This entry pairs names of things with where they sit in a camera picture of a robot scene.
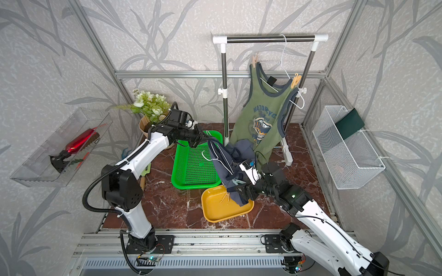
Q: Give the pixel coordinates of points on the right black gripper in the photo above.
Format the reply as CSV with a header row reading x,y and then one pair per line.
x,y
246,188

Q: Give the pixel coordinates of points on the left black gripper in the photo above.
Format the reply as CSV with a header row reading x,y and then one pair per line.
x,y
198,136

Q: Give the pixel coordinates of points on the navy blue tank top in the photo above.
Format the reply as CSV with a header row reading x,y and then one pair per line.
x,y
231,156

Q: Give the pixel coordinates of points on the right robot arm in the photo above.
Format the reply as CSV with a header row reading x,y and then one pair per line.
x,y
333,248

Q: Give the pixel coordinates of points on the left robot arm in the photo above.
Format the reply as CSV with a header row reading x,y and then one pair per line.
x,y
119,183

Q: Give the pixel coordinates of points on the olive green tank top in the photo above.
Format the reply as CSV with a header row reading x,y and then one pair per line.
x,y
261,121

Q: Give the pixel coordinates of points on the white flower plant pot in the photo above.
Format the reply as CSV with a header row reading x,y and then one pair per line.
x,y
152,107

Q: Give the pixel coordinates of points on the green perforated plastic basket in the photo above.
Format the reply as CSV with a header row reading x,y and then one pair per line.
x,y
191,170

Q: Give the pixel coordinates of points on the yellow plastic tray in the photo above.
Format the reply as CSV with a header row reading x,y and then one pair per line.
x,y
215,212

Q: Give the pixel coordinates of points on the red spray bottle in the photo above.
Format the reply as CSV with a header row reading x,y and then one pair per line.
x,y
83,140

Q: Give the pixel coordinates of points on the metal clothes rack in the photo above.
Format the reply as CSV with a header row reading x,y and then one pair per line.
x,y
223,40

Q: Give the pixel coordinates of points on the dark green cloth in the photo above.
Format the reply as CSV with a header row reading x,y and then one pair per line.
x,y
350,124

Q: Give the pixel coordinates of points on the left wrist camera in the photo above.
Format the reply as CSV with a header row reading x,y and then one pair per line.
x,y
190,124

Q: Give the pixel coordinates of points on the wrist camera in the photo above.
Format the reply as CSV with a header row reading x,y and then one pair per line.
x,y
248,167
190,124

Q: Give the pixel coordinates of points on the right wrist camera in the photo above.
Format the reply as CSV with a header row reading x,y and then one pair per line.
x,y
248,167

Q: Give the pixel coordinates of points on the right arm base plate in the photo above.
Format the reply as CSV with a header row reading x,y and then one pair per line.
x,y
272,244

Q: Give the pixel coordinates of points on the white wire mesh basket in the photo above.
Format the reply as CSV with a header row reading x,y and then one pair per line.
x,y
352,162

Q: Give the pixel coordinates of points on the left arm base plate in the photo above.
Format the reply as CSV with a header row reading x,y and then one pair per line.
x,y
161,244

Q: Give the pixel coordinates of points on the clear acrylic wall shelf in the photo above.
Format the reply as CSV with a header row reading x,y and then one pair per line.
x,y
37,170

